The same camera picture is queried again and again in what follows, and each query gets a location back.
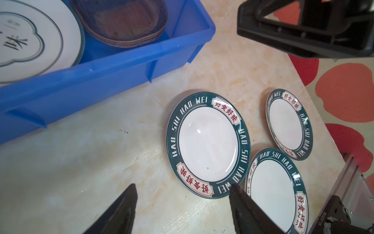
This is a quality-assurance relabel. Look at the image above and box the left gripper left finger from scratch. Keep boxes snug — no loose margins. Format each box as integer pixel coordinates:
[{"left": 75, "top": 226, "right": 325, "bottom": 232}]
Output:
[{"left": 84, "top": 183, "right": 138, "bottom": 234}]

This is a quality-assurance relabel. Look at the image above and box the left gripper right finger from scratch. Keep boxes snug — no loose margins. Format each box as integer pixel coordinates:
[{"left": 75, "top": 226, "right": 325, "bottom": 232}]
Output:
[{"left": 229, "top": 183, "right": 284, "bottom": 234}]

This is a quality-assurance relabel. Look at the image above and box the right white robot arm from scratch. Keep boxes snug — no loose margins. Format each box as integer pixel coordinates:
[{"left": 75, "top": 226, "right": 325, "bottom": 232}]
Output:
[{"left": 237, "top": 1, "right": 374, "bottom": 59}]

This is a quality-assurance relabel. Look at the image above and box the green rim plate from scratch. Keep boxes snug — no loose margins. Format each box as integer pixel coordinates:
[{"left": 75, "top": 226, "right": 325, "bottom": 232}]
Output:
[
  {"left": 246, "top": 148, "right": 309, "bottom": 234},
  {"left": 266, "top": 88, "right": 314, "bottom": 161},
  {"left": 166, "top": 92, "right": 251, "bottom": 199}
]

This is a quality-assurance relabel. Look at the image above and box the green rim plate front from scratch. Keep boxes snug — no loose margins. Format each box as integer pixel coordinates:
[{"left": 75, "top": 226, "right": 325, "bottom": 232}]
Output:
[{"left": 246, "top": 148, "right": 309, "bottom": 234}]

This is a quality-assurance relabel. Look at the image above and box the white plate clover pattern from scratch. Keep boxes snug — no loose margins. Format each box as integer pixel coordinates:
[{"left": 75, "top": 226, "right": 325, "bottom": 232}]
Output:
[{"left": 1, "top": 1, "right": 85, "bottom": 86}]

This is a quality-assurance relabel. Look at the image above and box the blue plastic bin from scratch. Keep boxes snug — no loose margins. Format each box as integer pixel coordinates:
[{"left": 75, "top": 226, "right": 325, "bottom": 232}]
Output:
[{"left": 1, "top": 1, "right": 216, "bottom": 143}]

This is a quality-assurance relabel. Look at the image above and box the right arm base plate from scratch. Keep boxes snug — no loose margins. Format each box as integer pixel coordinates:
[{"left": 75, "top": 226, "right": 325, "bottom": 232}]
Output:
[{"left": 309, "top": 195, "right": 374, "bottom": 234}]

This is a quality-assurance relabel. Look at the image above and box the clear glass plate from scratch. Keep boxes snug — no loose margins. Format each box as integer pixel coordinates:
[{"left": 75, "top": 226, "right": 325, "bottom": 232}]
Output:
[{"left": 69, "top": 1, "right": 168, "bottom": 48}]

